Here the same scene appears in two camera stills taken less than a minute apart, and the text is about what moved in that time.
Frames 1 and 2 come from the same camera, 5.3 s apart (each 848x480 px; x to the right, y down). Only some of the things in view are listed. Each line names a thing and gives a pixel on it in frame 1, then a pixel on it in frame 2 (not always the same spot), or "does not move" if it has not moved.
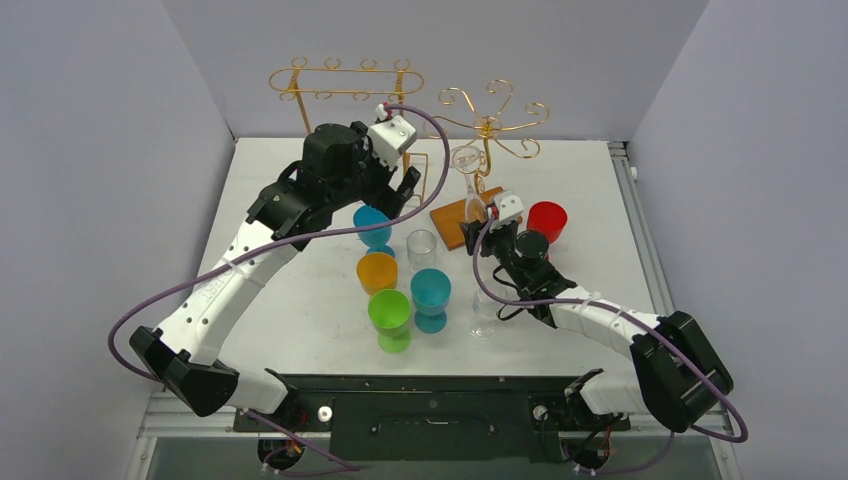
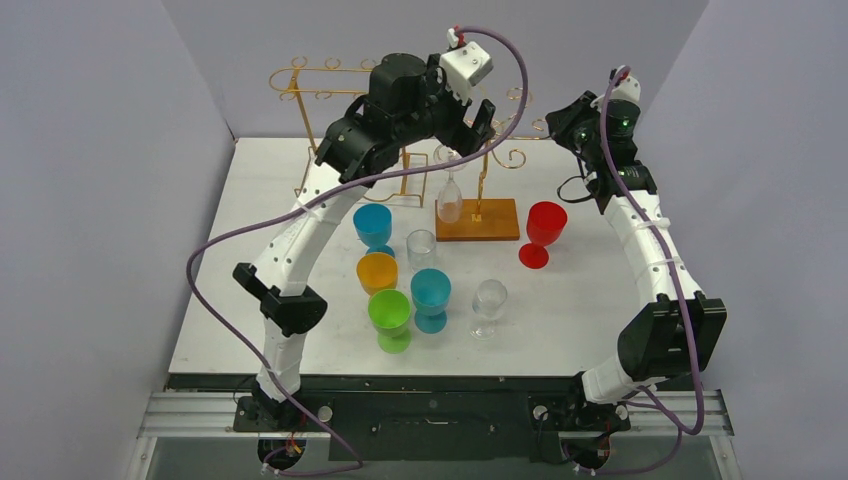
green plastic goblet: (390, 313) does not move
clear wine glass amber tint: (466, 159) -> (450, 196)
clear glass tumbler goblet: (421, 244) does not move
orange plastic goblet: (377, 271) does not move
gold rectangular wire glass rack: (363, 83) does not move
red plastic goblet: (548, 218) does not move
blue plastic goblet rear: (376, 239) does not move
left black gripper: (385, 199) -> (461, 138)
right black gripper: (488, 237) -> (568, 116)
